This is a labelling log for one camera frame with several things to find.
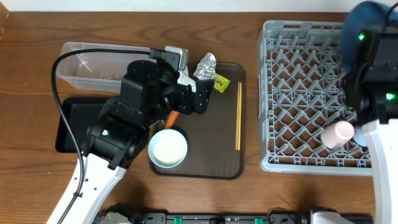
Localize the light blue cup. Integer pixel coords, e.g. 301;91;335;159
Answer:
353;126;368;147

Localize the wooden chopstick left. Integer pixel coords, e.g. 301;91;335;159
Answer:
236;82;241;151

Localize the pink cup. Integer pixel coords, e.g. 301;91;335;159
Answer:
320;121;354;149

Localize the yellow snack wrapper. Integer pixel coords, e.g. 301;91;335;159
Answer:
212;73;231;93

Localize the brown serving tray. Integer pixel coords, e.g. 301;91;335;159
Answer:
149;62;246;180

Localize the wooden chopstick right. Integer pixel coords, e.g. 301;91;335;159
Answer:
236;82;242;151

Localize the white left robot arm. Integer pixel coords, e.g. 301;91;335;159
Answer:
48;48;214;223

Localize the dark blue plate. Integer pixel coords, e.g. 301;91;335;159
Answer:
338;1;390;74

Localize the crumpled aluminium foil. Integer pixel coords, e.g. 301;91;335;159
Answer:
193;52;216;80

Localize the wooden chopstick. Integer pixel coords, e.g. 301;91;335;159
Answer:
236;82;241;151
236;82;242;151

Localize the light blue rice bowl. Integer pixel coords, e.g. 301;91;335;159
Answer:
148;129;188;169

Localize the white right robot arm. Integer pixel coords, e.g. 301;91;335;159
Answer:
343;25;397;223

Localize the orange carrot piece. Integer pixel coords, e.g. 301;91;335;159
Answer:
164;111;180;129

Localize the clear plastic bin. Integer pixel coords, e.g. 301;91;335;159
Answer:
57;52;155;92

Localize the grey dishwasher rack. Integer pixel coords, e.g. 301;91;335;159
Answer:
257;21;372;176

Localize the crumpled white napkin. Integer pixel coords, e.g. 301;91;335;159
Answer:
177;67;197;92

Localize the black tray bin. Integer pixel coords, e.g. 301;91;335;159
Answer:
55;96;147;153

